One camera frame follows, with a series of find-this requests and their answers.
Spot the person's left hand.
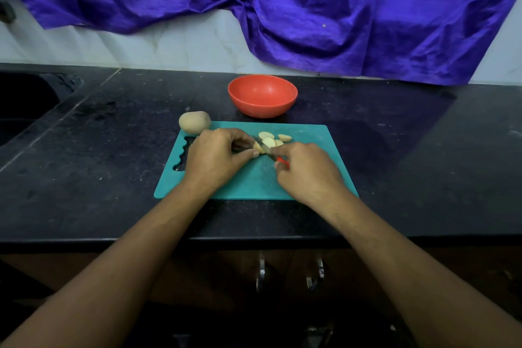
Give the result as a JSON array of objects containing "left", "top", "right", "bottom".
[{"left": 183, "top": 127, "right": 260, "bottom": 196}]

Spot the person's right hand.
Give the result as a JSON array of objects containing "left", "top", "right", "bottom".
[{"left": 271, "top": 143, "right": 347, "bottom": 210}]

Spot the teal plastic cutting board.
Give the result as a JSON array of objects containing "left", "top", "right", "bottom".
[{"left": 154, "top": 121, "right": 359, "bottom": 200}]

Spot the red-handled kitchen knife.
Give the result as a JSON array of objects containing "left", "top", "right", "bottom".
[{"left": 251, "top": 136, "right": 290, "bottom": 169}]

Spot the whole brown potato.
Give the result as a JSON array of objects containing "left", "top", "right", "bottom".
[{"left": 178, "top": 110, "right": 212, "bottom": 136}]

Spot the orange bowl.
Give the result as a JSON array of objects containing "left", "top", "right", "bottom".
[{"left": 227, "top": 74, "right": 299, "bottom": 120}]

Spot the person's left forearm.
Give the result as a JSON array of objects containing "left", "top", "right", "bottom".
[{"left": 0, "top": 174, "right": 209, "bottom": 348}]

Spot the person's right forearm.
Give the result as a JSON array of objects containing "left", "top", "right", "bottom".
[{"left": 320, "top": 184, "right": 522, "bottom": 348}]

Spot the purple cloth curtain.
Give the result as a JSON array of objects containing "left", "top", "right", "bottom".
[{"left": 0, "top": 0, "right": 522, "bottom": 86}]

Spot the dark kitchen sink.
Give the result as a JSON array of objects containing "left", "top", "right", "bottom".
[{"left": 0, "top": 73, "right": 83, "bottom": 147}]

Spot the metal faucet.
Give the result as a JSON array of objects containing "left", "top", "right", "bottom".
[{"left": 0, "top": 0, "right": 17, "bottom": 25}]

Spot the metal cabinet handle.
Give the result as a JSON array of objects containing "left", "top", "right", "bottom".
[
  {"left": 256, "top": 256, "right": 269, "bottom": 291},
  {"left": 306, "top": 256, "right": 326, "bottom": 291}
]

